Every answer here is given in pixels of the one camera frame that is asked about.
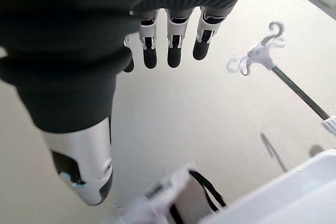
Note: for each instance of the metal IV pole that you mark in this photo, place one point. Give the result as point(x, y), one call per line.
point(296, 87)

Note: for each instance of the white medical cart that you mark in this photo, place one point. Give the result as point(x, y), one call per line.
point(288, 197)

